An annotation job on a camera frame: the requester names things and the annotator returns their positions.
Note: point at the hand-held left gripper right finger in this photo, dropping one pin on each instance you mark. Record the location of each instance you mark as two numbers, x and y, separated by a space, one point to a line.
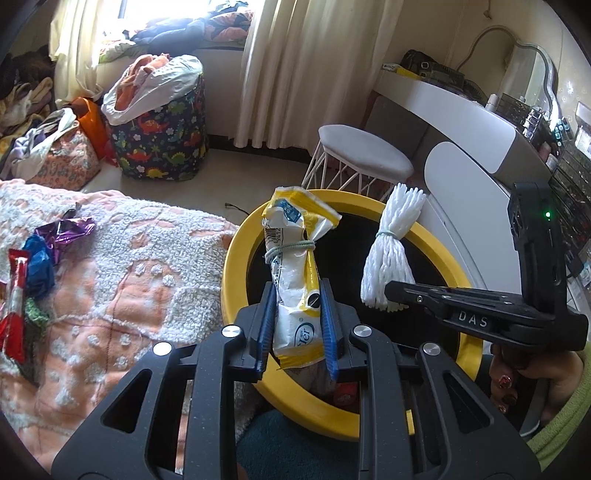
328 323

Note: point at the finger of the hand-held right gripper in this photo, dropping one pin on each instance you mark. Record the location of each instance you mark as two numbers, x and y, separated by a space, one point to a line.
461 304

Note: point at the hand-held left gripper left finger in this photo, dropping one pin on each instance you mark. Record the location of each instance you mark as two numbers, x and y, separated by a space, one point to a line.
265 323

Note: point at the white yellow plastic packet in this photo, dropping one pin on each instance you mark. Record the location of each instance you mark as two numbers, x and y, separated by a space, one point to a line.
295 277

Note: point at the yellow rimmed black bin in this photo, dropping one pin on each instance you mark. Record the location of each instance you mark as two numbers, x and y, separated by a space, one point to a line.
240 258

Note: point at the white foam net bundle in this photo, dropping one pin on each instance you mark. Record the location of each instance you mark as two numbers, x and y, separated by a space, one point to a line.
388 258

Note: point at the blue rubber glove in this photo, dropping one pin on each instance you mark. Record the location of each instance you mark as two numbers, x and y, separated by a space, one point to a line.
39 267

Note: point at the person's right forearm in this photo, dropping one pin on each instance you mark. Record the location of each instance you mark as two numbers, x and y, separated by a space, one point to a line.
558 438

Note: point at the person's right hand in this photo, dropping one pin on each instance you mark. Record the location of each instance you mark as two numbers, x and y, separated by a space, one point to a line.
558 383

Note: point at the red roll wrapper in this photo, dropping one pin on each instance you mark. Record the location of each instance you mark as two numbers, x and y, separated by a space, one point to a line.
345 396

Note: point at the dark teal cloth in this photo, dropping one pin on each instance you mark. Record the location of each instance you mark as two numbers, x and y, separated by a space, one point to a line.
286 443

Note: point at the white vanity desk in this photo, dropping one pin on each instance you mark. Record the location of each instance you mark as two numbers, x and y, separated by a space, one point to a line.
443 101

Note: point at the wavy vanity mirror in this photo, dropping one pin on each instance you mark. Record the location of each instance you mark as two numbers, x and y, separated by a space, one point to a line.
531 74

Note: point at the dinosaur print laundry basket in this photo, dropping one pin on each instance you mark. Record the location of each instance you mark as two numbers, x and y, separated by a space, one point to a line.
157 147

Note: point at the purple foil wrapper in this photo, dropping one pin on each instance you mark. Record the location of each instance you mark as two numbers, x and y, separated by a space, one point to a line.
69 228

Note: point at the green wrapper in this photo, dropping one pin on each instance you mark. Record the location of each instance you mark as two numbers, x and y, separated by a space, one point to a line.
37 314

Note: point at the dark camouflage bag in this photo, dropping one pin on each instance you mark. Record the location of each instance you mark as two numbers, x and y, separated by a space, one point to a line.
429 69

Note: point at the red white snack wrapper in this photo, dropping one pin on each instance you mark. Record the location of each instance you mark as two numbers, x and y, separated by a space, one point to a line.
16 304

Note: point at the wide cream curtain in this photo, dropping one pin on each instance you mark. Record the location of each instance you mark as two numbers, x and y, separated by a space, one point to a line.
300 69

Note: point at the pink floral bag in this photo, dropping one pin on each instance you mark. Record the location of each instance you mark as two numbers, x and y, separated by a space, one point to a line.
64 161

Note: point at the white plastic bag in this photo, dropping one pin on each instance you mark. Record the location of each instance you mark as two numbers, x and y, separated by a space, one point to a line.
171 78

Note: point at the orange bag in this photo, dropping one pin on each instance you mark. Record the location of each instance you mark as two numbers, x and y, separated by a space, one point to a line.
92 124

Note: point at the orange clothes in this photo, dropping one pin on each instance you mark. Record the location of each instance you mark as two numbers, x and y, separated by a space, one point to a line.
138 69

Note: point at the clothes on window sill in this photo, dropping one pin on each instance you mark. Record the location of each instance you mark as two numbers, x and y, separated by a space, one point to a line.
194 30

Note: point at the lilac garment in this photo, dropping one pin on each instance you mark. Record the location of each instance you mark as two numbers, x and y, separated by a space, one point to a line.
14 154

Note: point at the black framed window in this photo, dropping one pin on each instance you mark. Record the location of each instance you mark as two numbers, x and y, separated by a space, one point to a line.
161 14

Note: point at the pile of clothes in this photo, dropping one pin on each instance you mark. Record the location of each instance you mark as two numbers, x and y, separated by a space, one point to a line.
27 92

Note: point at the narrow cream curtain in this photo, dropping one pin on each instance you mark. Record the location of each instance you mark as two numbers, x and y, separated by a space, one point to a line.
78 41

